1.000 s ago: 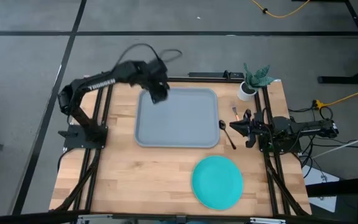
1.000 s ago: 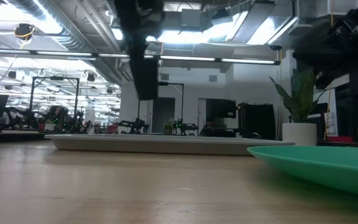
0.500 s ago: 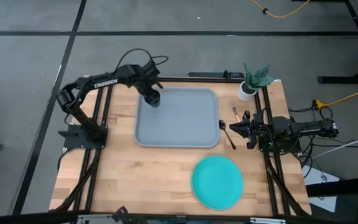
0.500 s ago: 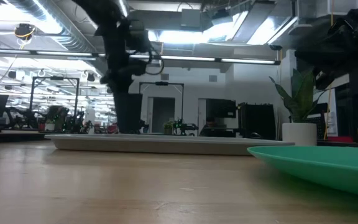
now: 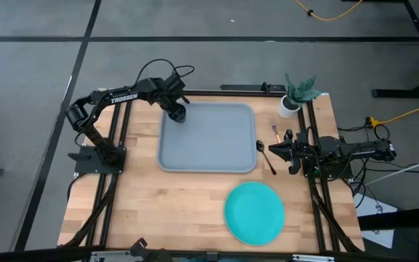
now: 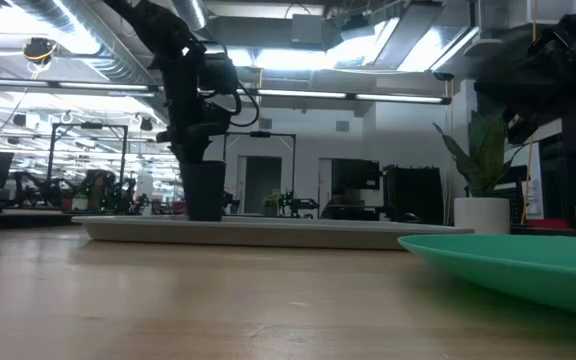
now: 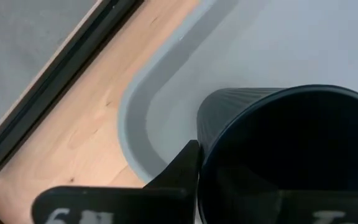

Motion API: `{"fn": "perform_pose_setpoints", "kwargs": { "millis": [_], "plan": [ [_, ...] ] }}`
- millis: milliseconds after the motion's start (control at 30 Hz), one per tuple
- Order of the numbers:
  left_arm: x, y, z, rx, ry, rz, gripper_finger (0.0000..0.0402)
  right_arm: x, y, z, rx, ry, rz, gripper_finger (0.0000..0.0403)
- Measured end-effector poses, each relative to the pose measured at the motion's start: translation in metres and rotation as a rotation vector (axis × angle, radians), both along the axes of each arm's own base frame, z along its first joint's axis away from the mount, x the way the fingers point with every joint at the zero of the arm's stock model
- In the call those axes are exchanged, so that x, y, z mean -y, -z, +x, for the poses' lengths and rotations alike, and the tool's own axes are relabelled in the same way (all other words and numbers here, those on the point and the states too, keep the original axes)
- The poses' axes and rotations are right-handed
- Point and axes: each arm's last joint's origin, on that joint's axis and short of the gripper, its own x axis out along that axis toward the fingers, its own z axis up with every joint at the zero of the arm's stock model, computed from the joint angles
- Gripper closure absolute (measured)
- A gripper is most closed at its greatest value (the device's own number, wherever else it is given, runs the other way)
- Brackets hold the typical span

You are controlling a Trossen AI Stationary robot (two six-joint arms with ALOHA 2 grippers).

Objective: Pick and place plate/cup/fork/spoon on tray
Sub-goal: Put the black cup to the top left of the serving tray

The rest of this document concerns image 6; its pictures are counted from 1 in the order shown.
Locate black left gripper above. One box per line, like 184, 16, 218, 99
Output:
155, 47, 233, 164

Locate black plastic cup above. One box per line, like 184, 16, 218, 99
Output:
179, 160, 228, 222

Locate grey plastic tray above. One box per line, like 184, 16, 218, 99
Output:
71, 214, 475, 251

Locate teal plastic plate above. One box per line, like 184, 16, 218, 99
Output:
396, 233, 576, 321

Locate green leafy plant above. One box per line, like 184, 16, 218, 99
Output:
432, 109, 527, 199

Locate white paper sign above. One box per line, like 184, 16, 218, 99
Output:
519, 166, 545, 220

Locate black cabinet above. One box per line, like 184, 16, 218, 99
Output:
537, 112, 576, 232

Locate white plant pot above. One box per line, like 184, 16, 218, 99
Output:
453, 196, 512, 236

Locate red flat object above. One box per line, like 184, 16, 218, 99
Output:
524, 217, 570, 232

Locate large black screen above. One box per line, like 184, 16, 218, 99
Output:
381, 165, 445, 226

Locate long ceiling light bar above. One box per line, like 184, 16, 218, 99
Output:
0, 78, 162, 96
237, 87, 453, 106

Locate person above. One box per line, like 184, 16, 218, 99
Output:
320, 188, 365, 221

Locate black robot rig frame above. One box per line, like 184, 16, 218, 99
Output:
222, 130, 298, 218
46, 121, 130, 212

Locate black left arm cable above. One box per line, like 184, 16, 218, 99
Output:
202, 41, 261, 129

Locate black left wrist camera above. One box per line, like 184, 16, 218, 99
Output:
200, 53, 242, 97

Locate silver ventilation duct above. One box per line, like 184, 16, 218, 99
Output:
7, 0, 209, 86

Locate black wall monitor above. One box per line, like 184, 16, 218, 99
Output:
331, 159, 381, 192

